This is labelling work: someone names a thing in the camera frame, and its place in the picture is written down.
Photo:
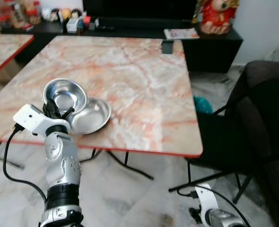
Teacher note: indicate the stainless steel bowl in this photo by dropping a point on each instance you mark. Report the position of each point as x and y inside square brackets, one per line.
[93, 117]
[68, 92]

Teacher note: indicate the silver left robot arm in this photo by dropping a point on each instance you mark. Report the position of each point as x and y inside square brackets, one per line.
[62, 165]

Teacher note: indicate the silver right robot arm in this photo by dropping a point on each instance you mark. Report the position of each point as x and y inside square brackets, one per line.
[220, 220]

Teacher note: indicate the marble pattern folding table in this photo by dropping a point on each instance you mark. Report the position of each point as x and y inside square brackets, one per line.
[139, 94]
[2, 52]

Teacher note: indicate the dark brown sofa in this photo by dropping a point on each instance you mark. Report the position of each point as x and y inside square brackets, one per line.
[267, 70]

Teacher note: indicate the white plastic bag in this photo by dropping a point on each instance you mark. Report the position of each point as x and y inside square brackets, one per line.
[277, 53]

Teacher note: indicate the small white box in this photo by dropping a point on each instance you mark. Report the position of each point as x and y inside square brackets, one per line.
[73, 25]

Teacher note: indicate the black folding chair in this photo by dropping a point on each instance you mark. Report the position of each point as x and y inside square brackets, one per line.
[220, 137]

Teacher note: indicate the white plush figurine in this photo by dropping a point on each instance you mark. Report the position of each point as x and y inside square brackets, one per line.
[45, 14]

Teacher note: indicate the yellow plush figurine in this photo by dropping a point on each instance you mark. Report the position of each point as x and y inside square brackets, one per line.
[66, 13]

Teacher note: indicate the small red cube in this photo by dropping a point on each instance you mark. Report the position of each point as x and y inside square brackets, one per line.
[86, 20]

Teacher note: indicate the teal fluffy object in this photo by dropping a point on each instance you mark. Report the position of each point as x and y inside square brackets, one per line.
[203, 105]

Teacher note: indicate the black television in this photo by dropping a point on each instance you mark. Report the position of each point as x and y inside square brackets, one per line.
[139, 7]

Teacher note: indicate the printed magazine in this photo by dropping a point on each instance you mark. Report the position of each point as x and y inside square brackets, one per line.
[181, 33]

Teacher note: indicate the large red doll figurine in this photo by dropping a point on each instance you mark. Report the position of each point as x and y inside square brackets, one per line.
[218, 14]

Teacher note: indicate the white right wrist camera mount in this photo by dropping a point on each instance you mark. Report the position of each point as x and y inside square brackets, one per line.
[206, 197]

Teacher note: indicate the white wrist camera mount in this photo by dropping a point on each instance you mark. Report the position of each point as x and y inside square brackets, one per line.
[206, 197]
[31, 118]

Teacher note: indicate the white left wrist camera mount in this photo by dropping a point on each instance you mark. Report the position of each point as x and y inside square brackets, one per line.
[31, 118]

